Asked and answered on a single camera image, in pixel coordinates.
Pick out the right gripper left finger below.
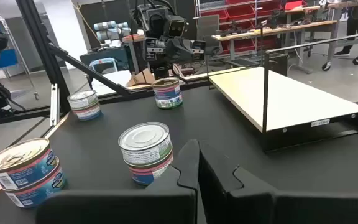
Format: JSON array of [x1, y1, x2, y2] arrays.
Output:
[[35, 139, 200, 224]]

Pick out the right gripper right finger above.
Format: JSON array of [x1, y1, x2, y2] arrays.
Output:
[[199, 141, 358, 224]]

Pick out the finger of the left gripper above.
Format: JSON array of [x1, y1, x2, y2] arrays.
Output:
[[144, 37, 158, 62], [193, 40, 207, 62]]

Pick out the green white tuna can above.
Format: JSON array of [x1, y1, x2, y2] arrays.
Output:
[[67, 89, 99, 110], [118, 121, 173, 166], [154, 93, 184, 110]]

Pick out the grey office chair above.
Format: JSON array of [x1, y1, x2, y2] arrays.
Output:
[[196, 14, 221, 41]]

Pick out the brown cardboard piece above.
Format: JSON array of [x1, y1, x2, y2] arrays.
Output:
[[125, 67, 157, 88]]

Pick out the black robot parts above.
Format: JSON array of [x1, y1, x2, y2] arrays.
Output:
[[219, 9, 291, 38]]

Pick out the dark storage box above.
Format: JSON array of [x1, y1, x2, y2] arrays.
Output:
[[79, 45, 133, 73]]

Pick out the rolled grey mats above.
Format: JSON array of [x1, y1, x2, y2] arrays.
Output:
[[93, 20, 129, 42]]

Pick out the white board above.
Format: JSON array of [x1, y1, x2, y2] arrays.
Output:
[[91, 70, 133, 96]]

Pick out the red storage bin rack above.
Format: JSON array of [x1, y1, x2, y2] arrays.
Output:
[[197, 0, 287, 57]]

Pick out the black table mat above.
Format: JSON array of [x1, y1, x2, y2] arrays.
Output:
[[0, 85, 358, 224]]

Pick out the wooden tray board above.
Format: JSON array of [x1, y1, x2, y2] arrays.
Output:
[[205, 29, 358, 153]]

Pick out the wooden workbench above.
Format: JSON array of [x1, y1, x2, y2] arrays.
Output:
[[211, 20, 338, 74]]

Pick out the grey workbench with casters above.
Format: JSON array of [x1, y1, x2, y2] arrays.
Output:
[[283, 0, 358, 72]]

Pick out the blue panel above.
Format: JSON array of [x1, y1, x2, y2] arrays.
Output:
[[0, 48, 19, 70]]

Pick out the person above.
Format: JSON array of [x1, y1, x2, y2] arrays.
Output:
[[334, 0, 358, 66]]

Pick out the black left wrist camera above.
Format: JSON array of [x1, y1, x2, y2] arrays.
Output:
[[146, 7, 188, 38]]

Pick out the silver metal bracket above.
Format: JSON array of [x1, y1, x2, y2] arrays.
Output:
[[50, 83, 60, 127]]

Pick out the black aluminium rig frame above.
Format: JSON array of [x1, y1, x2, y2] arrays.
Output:
[[0, 0, 213, 127]]

